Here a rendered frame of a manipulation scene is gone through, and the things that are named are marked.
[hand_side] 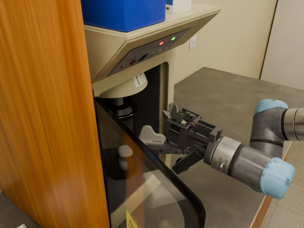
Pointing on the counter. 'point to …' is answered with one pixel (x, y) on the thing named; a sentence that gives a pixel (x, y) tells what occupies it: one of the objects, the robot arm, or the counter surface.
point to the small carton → (178, 6)
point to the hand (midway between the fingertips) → (145, 125)
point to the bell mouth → (126, 87)
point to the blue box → (123, 13)
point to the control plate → (148, 48)
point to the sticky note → (130, 221)
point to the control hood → (140, 37)
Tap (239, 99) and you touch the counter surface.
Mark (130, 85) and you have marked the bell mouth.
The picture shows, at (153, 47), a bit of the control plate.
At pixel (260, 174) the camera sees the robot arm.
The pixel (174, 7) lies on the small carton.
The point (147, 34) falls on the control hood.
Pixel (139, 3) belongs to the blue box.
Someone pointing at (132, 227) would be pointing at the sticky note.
